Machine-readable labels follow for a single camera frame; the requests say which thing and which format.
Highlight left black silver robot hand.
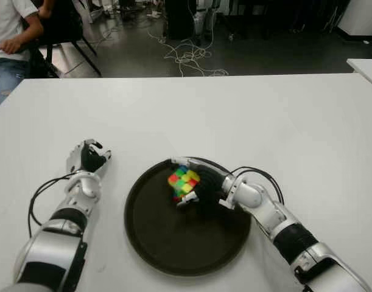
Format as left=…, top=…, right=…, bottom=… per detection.
left=66, top=139, right=113, bottom=177

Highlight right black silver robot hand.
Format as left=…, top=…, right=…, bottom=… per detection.
left=170, top=156, right=235, bottom=219

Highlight multicoloured Rubik's cube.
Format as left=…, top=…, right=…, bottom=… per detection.
left=167, top=165, right=200, bottom=203

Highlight round dark brown plate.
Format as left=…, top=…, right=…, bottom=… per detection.
left=124, top=157, right=253, bottom=277

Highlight black chair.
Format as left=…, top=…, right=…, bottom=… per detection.
left=21, top=0, right=103, bottom=78

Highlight seated person in white shirt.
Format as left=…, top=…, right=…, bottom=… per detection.
left=0, top=0, right=45, bottom=106

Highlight white humanoid robot legs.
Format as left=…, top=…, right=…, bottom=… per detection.
left=194, top=0, right=219, bottom=48

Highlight black cabinet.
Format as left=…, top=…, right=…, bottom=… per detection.
left=165, top=0, right=198, bottom=40

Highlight white side table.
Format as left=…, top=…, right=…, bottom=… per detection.
left=346, top=58, right=372, bottom=92

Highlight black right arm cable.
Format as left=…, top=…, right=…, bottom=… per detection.
left=231, top=166, right=286, bottom=206

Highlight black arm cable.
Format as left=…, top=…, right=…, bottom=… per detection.
left=231, top=166, right=286, bottom=206
left=27, top=175, right=72, bottom=238

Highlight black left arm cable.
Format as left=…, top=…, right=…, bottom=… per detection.
left=27, top=175, right=72, bottom=238

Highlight tangled white floor cable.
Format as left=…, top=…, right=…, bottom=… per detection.
left=147, top=29, right=230, bottom=78

